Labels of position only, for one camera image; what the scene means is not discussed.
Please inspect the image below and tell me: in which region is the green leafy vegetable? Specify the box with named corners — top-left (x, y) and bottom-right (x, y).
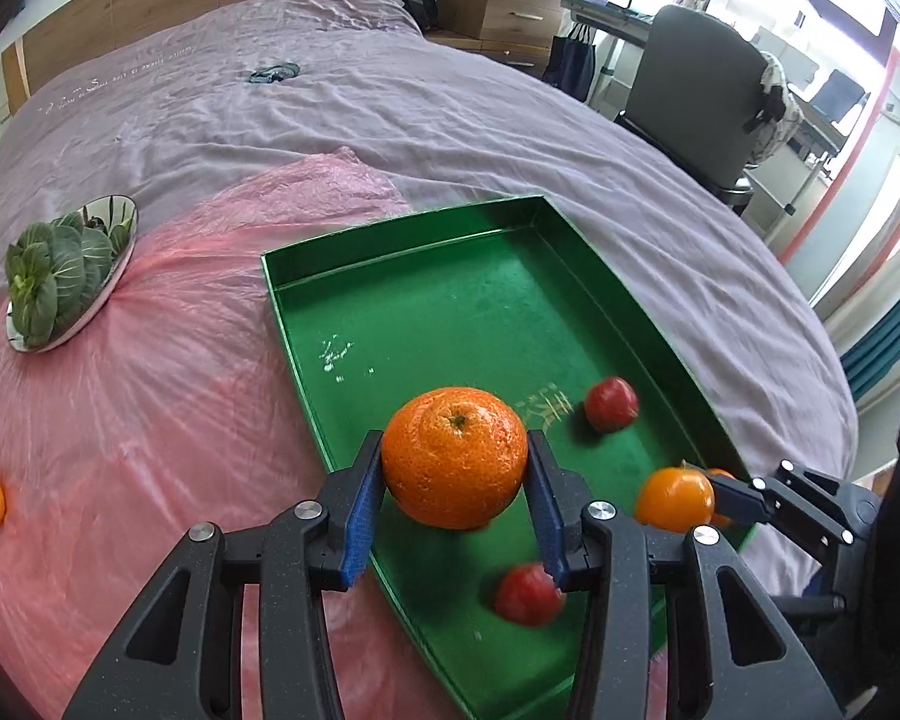
top-left (2, 209), bottom-right (133, 350)

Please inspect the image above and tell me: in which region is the dark blue bag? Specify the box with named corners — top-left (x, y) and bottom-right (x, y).
top-left (541, 23), bottom-right (596, 103)

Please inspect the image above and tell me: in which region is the desk with items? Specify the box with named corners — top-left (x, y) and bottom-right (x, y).
top-left (560, 0), bottom-right (845, 213)

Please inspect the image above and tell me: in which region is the grey office chair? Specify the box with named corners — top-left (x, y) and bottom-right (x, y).
top-left (616, 5), bottom-right (767, 213)

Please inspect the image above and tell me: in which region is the wooden drawer cabinet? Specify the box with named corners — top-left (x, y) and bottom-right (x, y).
top-left (430, 0), bottom-right (562, 78)

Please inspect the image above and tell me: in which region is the pink plastic sheet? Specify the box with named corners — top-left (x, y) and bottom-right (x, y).
top-left (0, 146), bottom-right (670, 720)

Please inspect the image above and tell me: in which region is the silver metal plate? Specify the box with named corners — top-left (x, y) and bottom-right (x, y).
top-left (2, 193), bottom-right (141, 356)

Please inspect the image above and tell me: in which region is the purple bed cover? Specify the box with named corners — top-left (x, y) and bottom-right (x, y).
top-left (0, 0), bottom-right (859, 476)

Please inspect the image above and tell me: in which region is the red apple in tray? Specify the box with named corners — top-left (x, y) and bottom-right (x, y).
top-left (583, 377), bottom-right (640, 434)
top-left (493, 562), bottom-right (566, 628)

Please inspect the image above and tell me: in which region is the dark small object on bed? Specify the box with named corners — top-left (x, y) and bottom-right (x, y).
top-left (247, 62), bottom-right (301, 85)

